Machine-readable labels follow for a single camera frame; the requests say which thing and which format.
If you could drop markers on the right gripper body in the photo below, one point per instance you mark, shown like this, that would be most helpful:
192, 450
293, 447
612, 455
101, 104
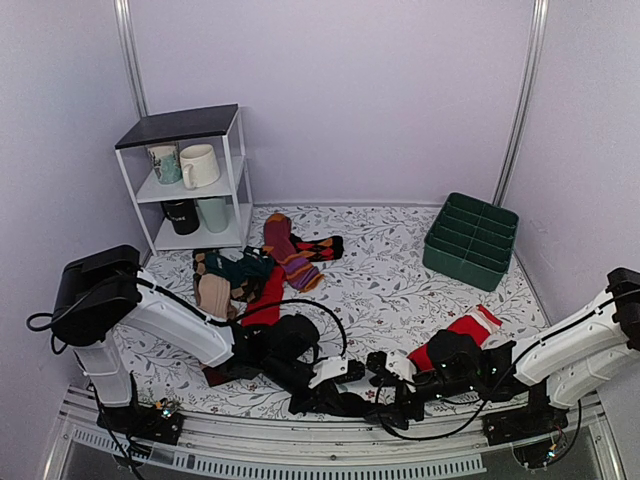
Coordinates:
406, 401

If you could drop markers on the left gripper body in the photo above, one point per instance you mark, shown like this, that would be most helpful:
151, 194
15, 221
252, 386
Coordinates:
317, 400

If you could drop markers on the black sock with white stripes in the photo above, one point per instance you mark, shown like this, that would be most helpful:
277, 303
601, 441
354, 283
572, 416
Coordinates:
351, 405

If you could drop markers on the green divided organizer bin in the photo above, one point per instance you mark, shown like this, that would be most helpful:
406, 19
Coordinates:
471, 241

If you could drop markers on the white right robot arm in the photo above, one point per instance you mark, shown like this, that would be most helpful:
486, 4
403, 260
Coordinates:
555, 367

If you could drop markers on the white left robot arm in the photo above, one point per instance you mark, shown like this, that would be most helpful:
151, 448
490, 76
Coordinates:
100, 291

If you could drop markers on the red sock with white cuff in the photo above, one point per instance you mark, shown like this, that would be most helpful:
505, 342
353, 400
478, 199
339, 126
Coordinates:
473, 328

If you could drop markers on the red sock in pile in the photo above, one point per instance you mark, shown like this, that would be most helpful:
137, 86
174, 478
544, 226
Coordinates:
273, 292

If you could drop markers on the maroon purple striped sock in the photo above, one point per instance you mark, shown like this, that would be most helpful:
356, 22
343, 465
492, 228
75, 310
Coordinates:
300, 273

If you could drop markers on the dark teal sock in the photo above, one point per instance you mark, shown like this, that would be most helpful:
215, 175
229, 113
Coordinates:
253, 263

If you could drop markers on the beige brown striped sock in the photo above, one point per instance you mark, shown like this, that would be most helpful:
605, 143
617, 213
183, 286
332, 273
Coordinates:
212, 290

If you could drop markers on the red black argyle sock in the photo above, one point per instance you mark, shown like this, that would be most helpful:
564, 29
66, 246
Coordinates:
320, 250

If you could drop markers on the pale green mug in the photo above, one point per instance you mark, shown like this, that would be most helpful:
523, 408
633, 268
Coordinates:
214, 213

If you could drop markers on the black mug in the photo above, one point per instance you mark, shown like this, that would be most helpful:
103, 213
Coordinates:
182, 215

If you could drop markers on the cream white mug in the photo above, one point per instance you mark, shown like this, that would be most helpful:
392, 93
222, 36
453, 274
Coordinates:
199, 166

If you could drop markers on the white shelf with black top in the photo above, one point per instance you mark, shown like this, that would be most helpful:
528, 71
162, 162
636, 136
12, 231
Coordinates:
222, 127

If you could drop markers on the teal patterned mug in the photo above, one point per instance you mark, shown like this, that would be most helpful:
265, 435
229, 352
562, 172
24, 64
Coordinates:
165, 162

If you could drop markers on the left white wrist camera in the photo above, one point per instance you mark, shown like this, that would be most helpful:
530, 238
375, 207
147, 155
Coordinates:
327, 369

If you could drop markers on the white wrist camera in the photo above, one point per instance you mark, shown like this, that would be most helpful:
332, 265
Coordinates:
327, 369
400, 367

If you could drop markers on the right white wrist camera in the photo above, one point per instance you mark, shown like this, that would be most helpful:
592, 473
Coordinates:
400, 367

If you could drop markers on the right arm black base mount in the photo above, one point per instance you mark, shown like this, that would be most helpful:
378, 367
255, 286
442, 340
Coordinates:
538, 417

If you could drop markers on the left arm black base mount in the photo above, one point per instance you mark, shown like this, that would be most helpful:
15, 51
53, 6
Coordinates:
160, 422

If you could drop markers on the right aluminium corner post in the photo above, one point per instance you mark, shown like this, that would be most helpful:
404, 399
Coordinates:
531, 67

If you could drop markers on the aluminium corner post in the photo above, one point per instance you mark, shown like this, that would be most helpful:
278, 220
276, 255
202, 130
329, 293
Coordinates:
531, 67
130, 57

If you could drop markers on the left aluminium corner post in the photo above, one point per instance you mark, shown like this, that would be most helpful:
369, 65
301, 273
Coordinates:
130, 57

